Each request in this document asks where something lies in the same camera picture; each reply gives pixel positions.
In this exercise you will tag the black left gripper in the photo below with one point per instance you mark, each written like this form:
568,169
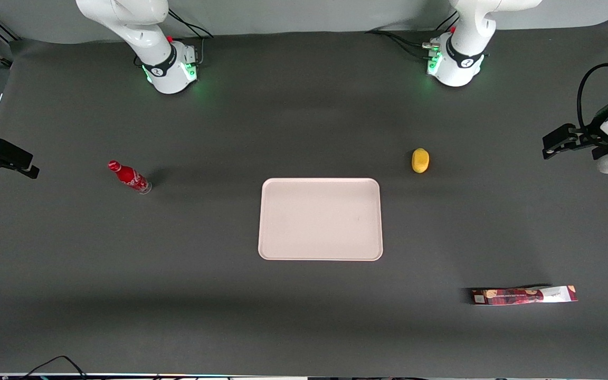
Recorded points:
590,138

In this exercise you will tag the red tartan cookie box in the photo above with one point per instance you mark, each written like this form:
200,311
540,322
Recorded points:
520,296

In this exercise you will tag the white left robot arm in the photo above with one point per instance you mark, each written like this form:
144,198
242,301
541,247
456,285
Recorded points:
462,47

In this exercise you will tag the pale pink plastic tray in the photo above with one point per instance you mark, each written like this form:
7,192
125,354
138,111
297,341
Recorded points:
320,219

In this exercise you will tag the red soda bottle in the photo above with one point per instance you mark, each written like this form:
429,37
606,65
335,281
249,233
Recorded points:
130,178

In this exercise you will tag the yellow lemon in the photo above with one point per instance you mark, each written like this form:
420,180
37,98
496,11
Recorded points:
420,160

